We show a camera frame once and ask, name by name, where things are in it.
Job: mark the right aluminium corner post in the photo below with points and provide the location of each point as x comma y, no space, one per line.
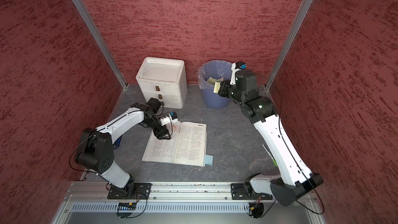
298,20

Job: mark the discarded sticky notes pile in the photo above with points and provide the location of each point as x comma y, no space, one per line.
212,81

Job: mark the blue trash bin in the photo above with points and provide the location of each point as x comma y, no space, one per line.
214,98

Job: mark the connector board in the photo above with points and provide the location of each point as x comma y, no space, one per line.
255,210
129,206

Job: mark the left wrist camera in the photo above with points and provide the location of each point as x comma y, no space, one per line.
169,118

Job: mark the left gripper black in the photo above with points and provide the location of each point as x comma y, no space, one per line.
159,135

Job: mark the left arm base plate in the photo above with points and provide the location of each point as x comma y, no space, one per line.
131,191

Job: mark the aluminium corner post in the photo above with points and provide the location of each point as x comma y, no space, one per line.
82,10
298,20

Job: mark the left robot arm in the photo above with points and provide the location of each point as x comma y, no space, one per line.
95,151

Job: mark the white three-drawer storage box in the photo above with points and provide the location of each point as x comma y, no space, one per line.
165,80

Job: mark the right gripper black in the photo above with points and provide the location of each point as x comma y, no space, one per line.
224,85

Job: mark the aluminium front rail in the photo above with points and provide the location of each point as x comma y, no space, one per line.
160,191

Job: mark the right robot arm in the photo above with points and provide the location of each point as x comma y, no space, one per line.
295,178

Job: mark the clear plastic bin liner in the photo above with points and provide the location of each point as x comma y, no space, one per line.
237,66

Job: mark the blue sticky note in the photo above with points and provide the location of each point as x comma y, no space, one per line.
208,160

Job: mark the blue pen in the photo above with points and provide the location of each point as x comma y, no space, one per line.
116,144

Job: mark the left connector board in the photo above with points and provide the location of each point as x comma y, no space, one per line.
129,206

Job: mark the left aluminium corner post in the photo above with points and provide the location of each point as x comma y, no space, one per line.
82,10

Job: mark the right connector board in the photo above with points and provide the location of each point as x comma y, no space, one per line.
255,210

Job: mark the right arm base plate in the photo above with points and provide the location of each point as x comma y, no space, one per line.
243,191

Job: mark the children's science magazine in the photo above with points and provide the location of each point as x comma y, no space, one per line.
187,145

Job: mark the green white pen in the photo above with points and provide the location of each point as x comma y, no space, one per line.
270,155

